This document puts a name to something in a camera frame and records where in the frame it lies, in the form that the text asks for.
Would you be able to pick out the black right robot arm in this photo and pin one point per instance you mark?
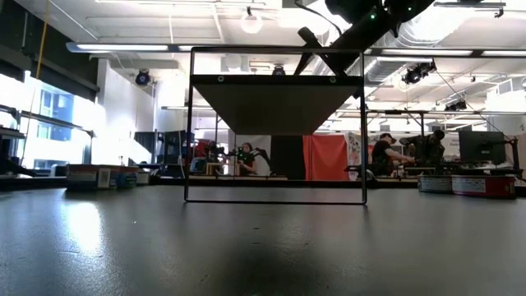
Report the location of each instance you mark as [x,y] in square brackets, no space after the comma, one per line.
[361,37]

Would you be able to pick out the black ceiling camera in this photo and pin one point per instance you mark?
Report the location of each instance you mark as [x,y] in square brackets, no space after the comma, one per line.
[142,78]
[278,71]

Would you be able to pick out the pale gold lid can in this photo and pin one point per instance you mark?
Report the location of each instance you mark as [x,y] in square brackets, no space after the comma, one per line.
[82,177]
[433,185]
[127,178]

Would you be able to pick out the black metal gantry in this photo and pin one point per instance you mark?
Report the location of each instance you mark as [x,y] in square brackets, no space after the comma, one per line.
[394,112]

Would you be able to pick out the wooden box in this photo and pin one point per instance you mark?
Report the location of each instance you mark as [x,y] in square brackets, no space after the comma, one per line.
[214,169]

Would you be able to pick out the round white ceiling lamp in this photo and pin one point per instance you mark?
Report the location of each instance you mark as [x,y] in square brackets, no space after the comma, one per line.
[251,24]

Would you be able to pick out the wooden board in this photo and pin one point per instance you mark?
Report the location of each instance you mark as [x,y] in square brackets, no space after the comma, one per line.
[275,107]

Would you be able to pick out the black partition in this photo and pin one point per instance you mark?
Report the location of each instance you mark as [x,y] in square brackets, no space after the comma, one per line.
[287,158]

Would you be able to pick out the silver ventilation duct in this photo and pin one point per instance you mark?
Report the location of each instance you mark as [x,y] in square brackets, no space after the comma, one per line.
[415,41]

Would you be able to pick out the white partition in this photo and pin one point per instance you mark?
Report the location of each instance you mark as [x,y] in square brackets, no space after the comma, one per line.
[263,141]

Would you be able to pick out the black table mat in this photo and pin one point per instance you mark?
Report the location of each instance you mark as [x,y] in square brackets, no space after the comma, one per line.
[263,255]

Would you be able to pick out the black computer monitor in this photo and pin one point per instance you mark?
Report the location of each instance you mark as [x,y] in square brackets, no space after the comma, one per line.
[483,148]

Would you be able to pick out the orange-red partition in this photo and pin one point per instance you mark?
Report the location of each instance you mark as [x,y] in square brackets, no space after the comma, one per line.
[326,158]

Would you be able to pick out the black metal table frame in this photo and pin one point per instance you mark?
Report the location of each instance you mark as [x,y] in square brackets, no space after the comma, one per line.
[41,184]

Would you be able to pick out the red can silver lid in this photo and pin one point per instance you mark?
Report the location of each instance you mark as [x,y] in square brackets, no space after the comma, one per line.
[493,187]

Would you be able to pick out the red background object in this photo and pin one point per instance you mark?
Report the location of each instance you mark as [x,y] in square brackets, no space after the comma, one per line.
[202,149]

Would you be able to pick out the person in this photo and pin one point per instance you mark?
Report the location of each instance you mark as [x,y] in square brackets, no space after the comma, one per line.
[382,155]
[429,149]
[247,159]

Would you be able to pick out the long ceiling light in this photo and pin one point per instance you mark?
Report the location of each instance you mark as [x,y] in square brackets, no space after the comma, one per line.
[427,52]
[505,53]
[123,47]

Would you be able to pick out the black background robot arm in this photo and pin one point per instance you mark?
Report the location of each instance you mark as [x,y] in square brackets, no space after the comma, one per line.
[261,153]

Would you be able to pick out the black ceiling spotlight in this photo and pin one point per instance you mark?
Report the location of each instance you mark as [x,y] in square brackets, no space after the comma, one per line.
[456,106]
[413,75]

